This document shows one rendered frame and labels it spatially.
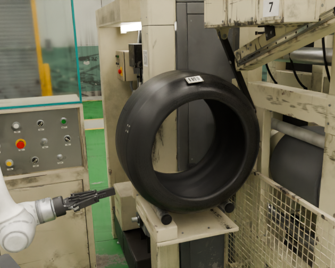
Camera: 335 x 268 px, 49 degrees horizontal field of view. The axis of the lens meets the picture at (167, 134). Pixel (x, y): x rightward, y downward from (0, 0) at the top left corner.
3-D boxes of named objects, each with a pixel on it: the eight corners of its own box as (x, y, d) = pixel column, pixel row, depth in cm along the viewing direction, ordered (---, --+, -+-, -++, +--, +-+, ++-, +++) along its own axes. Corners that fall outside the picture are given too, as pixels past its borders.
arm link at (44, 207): (35, 196, 141) (51, 192, 142) (41, 217, 143) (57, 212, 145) (35, 206, 132) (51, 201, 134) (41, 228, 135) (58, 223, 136)
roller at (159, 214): (150, 187, 178) (143, 193, 178) (144, 181, 176) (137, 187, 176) (174, 220, 146) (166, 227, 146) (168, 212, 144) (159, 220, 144)
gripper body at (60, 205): (51, 203, 134) (76, 196, 137) (51, 194, 142) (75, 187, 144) (56, 221, 136) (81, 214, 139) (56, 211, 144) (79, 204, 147)
